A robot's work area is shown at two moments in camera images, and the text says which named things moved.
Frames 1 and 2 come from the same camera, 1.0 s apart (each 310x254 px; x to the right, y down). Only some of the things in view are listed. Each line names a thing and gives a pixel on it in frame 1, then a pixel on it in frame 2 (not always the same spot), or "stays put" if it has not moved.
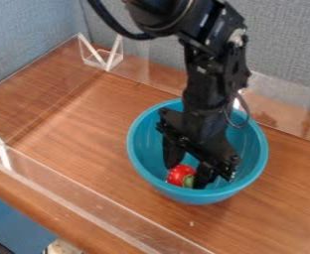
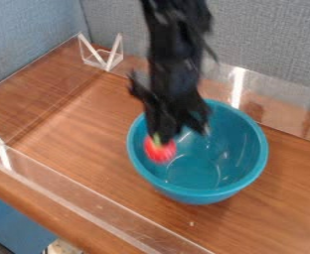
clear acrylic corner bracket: [102, 59] stays put
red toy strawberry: [183, 176] → [163, 153]
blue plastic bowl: [146, 153] stays put
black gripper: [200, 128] → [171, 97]
